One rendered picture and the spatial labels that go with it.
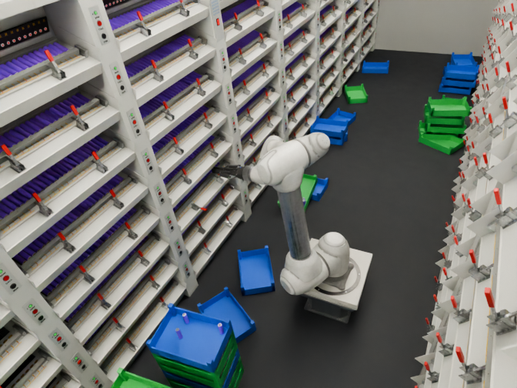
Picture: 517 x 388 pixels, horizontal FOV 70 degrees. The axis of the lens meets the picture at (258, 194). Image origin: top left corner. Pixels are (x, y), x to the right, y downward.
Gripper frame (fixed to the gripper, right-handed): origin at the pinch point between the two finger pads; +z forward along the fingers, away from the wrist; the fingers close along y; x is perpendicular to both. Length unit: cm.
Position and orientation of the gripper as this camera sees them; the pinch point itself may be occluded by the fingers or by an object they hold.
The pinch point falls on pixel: (217, 170)
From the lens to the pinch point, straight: 226.5
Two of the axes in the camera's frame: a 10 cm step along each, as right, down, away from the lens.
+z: -8.6, -1.2, 5.0
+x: -2.3, -7.9, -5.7
